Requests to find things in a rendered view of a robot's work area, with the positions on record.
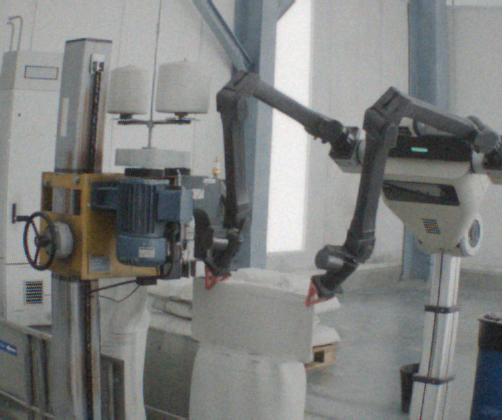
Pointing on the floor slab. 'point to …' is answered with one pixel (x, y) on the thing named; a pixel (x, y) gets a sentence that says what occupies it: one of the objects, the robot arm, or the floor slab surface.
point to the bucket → (407, 384)
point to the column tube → (69, 368)
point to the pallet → (323, 355)
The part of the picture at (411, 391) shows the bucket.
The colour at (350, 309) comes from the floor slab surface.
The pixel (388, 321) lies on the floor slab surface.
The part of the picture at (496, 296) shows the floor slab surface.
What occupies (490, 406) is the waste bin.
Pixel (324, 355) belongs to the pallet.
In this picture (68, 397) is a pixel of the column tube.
